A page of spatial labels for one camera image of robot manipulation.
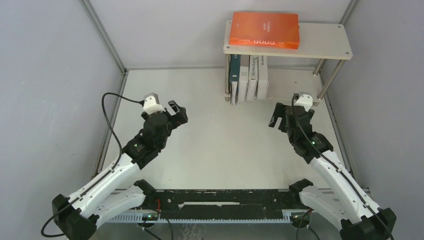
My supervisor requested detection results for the coffee cover book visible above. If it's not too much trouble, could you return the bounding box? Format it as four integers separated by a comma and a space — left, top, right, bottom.
256, 55, 269, 100

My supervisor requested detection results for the grey white plain book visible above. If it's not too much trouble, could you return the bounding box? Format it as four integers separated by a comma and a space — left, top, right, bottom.
237, 55, 250, 103

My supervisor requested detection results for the palm leaf cover book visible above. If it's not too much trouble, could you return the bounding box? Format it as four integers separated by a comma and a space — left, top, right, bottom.
246, 55, 259, 102

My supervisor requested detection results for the teal Humor book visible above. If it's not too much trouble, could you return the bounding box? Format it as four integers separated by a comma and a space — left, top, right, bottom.
228, 54, 241, 105

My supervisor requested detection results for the orange hardcover book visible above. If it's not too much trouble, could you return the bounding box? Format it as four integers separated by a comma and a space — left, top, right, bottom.
228, 11, 300, 50

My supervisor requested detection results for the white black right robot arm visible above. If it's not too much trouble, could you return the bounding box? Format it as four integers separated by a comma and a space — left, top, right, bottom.
269, 102, 397, 240

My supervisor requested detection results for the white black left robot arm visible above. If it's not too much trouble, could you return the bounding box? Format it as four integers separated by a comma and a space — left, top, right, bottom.
52, 100, 188, 240

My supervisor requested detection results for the white raised shelf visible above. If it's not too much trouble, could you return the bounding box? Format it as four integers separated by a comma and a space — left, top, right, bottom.
223, 20, 353, 106

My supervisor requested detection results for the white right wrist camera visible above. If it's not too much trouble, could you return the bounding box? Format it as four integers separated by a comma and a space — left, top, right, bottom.
293, 93, 313, 112

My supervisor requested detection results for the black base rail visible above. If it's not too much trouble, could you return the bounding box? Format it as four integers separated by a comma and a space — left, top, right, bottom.
140, 189, 308, 221

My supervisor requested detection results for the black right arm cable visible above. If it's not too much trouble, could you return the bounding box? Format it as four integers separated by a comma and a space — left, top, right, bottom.
291, 93, 395, 240

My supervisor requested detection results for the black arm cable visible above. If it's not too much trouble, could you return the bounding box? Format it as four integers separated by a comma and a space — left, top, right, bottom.
291, 93, 395, 240
40, 92, 147, 238

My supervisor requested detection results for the aluminium frame rail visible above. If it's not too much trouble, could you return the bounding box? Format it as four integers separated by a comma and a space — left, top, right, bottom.
79, 0, 127, 75

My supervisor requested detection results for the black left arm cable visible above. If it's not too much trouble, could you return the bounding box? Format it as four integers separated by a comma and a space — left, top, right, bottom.
40, 92, 147, 238

